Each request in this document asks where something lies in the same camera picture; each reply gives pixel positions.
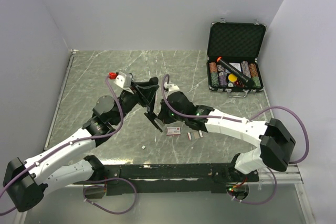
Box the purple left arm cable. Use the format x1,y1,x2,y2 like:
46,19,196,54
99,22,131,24
0,74,137,214

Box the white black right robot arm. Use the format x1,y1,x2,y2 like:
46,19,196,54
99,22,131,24
158,89,296,181

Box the black poker chip case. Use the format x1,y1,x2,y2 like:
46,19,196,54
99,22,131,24
206,22,266,97

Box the aluminium frame rail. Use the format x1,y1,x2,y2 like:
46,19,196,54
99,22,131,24
257,165,303,184

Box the black tube with orange cap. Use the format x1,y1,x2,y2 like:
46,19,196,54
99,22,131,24
216,57,254,88

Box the yellow round chip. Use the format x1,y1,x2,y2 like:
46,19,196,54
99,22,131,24
228,73,238,82

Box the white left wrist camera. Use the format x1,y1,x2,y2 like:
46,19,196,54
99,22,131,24
108,72,133,93

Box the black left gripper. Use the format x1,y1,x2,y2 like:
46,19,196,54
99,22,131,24
111,81,159,125

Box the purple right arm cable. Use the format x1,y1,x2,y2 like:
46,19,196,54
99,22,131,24
160,73,310,205

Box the black stapler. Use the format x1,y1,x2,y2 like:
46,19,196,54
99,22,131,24
144,106,163,133

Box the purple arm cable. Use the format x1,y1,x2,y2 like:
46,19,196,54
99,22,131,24
160,73,310,205
0,74,137,214

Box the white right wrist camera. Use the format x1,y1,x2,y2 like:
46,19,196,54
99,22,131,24
163,82,180,96

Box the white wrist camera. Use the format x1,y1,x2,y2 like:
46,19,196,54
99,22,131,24
163,82,180,96
108,72,133,93

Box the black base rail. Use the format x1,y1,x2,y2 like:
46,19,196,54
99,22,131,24
76,163,259,196

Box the red white staple box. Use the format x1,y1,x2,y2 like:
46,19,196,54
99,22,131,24
166,127,181,136

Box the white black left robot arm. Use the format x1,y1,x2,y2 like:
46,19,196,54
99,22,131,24
2,72,159,212

